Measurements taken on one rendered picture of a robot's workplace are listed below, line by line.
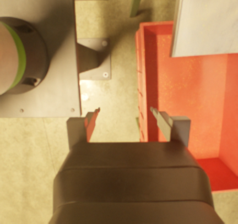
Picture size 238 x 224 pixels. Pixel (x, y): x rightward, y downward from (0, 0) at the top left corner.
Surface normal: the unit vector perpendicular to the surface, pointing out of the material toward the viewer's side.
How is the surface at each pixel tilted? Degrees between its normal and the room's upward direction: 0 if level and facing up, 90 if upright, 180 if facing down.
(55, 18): 0
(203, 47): 30
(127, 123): 0
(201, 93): 0
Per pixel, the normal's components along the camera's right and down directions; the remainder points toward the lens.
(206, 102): 0.00, 0.25
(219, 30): 0.04, 0.70
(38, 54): 0.91, 0.07
